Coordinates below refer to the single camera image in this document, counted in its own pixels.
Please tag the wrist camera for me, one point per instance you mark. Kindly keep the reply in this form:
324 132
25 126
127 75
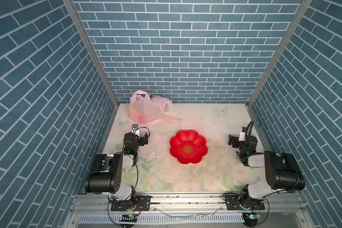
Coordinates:
243 133
135 129

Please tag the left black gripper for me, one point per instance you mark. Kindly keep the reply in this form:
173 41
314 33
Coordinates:
142 139

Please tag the pink plastic bag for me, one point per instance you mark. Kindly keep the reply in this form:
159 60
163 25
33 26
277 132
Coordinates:
145 109

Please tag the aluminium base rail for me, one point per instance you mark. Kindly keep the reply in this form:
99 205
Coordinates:
282 210

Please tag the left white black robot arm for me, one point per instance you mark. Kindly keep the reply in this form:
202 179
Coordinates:
105 176

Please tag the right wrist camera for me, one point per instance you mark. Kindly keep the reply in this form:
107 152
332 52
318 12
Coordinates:
243 133

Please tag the white cable duct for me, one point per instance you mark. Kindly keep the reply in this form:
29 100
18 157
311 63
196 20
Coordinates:
160 219

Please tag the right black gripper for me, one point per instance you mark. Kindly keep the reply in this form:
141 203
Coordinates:
233 140

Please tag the red flower-shaped bowl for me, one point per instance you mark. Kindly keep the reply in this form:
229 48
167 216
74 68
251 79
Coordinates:
188 147

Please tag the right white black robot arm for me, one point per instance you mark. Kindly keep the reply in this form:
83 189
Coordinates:
282 174

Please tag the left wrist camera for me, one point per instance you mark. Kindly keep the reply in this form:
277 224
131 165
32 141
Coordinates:
135 129

